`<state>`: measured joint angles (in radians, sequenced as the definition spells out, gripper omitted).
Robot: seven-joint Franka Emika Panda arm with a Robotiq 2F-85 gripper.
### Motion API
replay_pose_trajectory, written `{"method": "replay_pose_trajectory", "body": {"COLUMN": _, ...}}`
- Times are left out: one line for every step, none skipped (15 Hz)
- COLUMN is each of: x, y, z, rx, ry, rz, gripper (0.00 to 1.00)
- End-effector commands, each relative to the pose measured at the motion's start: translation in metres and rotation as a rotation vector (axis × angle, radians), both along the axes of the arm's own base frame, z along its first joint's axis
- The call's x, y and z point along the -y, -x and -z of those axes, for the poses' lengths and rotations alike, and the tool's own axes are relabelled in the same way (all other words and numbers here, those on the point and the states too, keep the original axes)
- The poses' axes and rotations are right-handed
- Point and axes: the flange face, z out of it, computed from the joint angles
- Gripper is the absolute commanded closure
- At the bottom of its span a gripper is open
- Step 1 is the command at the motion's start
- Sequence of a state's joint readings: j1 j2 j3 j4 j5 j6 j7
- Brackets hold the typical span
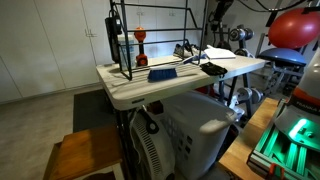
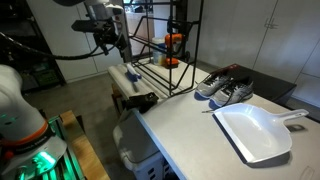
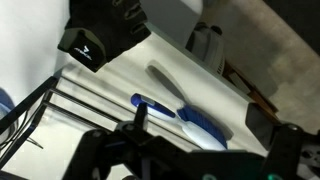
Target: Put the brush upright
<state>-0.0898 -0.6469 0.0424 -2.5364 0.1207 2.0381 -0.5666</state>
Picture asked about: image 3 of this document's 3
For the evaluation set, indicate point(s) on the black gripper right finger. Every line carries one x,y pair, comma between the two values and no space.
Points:
263,126

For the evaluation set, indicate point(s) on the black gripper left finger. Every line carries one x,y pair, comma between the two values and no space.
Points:
141,116

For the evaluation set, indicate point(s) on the blue and white brush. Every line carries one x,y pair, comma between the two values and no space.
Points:
200,130

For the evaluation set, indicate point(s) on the brown wooden stool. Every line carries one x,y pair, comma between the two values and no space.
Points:
253,93

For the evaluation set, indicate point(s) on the white grey floor fan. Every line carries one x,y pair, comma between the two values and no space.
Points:
206,46

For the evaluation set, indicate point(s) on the black fingerless glove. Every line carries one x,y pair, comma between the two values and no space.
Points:
103,26

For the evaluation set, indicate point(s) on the white plastic laundry basket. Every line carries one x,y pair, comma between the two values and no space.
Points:
173,16

